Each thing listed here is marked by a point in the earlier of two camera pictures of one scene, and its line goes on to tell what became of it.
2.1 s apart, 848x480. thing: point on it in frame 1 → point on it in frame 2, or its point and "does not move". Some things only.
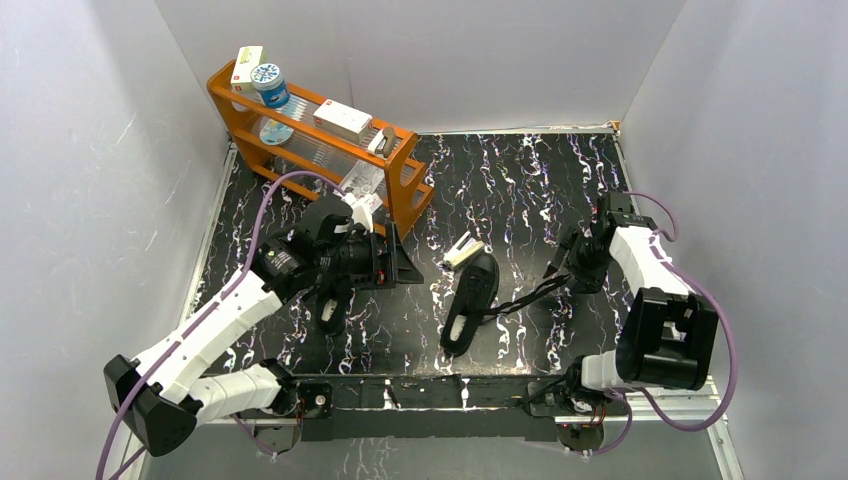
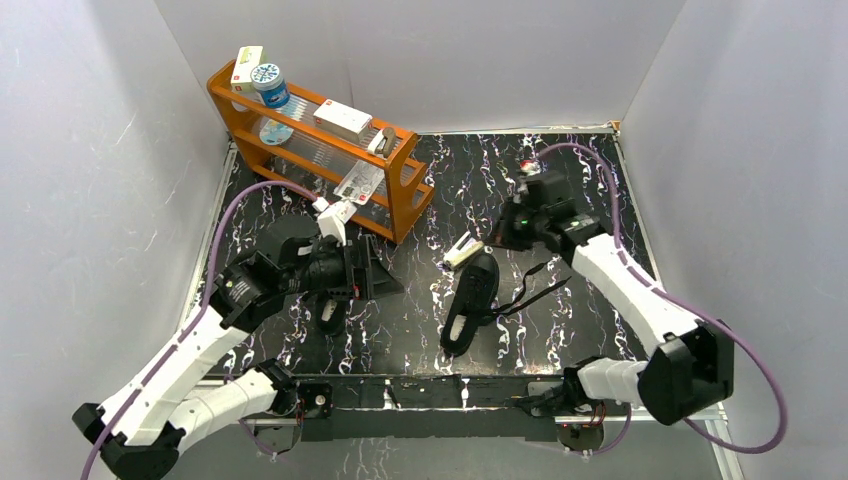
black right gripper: x=589 y=281 → x=505 y=238
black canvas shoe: x=333 y=303 does not move
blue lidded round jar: x=268 y=80 does not move
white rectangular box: x=343 y=121 does not move
